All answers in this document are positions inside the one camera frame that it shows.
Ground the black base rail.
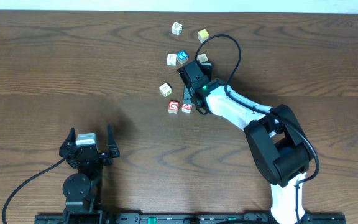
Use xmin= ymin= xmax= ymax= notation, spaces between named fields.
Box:
xmin=34 ymin=212 xmax=347 ymax=224

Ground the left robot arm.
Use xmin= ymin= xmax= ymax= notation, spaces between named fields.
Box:
xmin=59 ymin=125 xmax=120 ymax=224

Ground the white block green side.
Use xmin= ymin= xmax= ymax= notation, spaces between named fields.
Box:
xmin=196 ymin=54 xmax=209 ymax=63

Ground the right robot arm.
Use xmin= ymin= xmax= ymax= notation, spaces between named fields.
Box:
xmin=177 ymin=61 xmax=319 ymax=223

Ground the left black cable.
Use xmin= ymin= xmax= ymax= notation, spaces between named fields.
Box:
xmin=1 ymin=157 xmax=68 ymax=224

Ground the right black cable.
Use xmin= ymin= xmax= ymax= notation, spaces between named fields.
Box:
xmin=194 ymin=34 xmax=320 ymax=224

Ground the red U block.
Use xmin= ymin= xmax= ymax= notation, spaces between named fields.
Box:
xmin=168 ymin=101 xmax=180 ymax=114

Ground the black cable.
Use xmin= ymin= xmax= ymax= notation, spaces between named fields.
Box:
xmin=1 ymin=157 xmax=68 ymax=224
xmin=194 ymin=34 xmax=320 ymax=224

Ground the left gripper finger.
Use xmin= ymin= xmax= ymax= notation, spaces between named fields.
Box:
xmin=107 ymin=124 xmax=117 ymax=153
xmin=61 ymin=128 xmax=76 ymax=149

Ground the yellow top block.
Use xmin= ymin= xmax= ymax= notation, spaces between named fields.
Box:
xmin=197 ymin=29 xmax=209 ymax=43

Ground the blue top block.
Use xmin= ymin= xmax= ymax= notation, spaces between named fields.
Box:
xmin=177 ymin=50 xmax=189 ymax=65

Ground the white dragonfly block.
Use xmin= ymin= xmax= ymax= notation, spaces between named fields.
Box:
xmin=159 ymin=83 xmax=172 ymax=97

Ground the red A block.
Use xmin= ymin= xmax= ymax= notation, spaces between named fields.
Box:
xmin=181 ymin=103 xmax=193 ymax=113

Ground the white block number four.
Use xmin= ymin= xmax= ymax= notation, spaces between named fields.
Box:
xmin=167 ymin=54 xmax=177 ymax=67

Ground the white block top left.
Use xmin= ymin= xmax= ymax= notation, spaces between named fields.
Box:
xmin=171 ymin=22 xmax=183 ymax=35

